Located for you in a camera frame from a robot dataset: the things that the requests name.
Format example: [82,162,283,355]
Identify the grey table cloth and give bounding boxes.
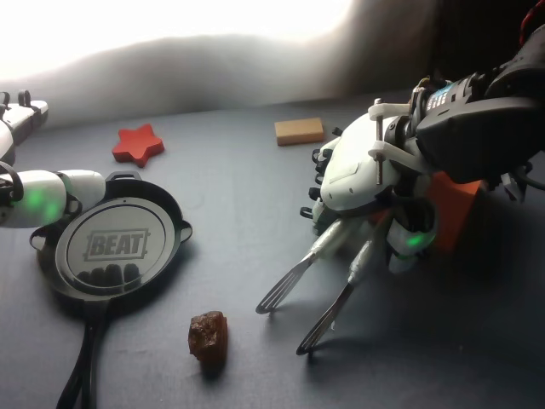
[0,87,545,409]

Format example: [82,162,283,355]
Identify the large orange foam block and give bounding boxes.
[368,170,486,256]

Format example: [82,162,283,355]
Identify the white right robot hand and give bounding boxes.
[300,108,440,274]

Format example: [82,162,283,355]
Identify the tan wooden rectangular block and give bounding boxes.
[274,118,327,147]

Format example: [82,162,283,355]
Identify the black cast iron pan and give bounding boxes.
[28,170,193,409]

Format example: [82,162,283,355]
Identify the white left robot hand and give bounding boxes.
[0,88,108,230]

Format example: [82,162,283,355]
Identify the metal tongs with handles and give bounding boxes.
[255,216,397,357]

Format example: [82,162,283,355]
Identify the brown meat chunk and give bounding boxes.
[186,310,229,368]

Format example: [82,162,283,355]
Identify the white backdrop sheet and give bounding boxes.
[0,0,439,133]

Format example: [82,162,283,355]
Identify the red star block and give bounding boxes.
[111,123,165,170]

